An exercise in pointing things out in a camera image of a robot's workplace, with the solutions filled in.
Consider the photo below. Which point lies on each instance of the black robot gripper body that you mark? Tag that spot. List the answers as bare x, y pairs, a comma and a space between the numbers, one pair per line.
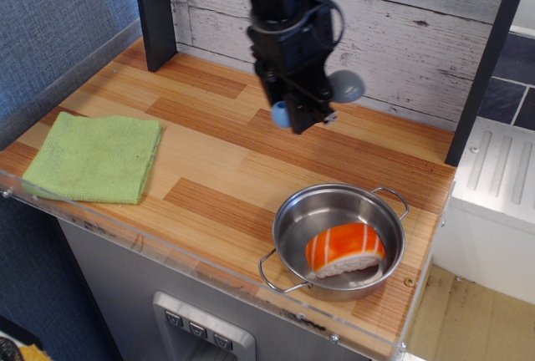
292, 60

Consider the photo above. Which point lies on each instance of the dark grey post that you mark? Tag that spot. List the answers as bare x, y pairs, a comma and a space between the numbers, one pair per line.
497, 38
158, 32

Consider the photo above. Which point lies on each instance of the dark grey right post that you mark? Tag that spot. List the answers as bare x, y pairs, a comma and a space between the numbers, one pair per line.
497, 38

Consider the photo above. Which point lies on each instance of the silver dispenser button panel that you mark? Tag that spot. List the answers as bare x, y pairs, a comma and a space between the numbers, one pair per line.
189, 333

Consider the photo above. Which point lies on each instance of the yellow object at corner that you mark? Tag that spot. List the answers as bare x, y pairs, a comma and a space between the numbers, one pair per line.
33, 353

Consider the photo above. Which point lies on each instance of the grey toy fridge cabinet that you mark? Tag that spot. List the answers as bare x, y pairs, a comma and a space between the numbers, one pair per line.
175, 302

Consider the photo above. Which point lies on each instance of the dark grey left post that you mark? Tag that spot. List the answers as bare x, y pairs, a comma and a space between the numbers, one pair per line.
158, 32

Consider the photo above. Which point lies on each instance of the orange salmon sushi toy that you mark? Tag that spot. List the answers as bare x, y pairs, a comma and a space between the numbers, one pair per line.
344, 248

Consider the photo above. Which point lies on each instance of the small stainless steel pot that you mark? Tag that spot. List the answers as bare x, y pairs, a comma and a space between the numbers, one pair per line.
317, 208

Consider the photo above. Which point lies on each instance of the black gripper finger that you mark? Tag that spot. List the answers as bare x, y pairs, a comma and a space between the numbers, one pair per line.
303, 112

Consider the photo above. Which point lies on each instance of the white toy sink unit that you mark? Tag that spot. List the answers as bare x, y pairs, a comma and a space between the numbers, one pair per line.
487, 228

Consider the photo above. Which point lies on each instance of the clear acrylic edge guard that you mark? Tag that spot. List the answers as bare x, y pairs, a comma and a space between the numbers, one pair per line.
167, 248

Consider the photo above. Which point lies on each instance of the blue and grey toy spoon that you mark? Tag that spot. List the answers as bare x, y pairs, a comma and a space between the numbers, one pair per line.
348, 87

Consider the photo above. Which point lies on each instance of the green folded cloth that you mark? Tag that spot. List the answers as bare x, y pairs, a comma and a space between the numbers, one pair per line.
106, 159

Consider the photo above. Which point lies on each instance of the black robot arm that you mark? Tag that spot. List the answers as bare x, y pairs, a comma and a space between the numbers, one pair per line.
281, 14

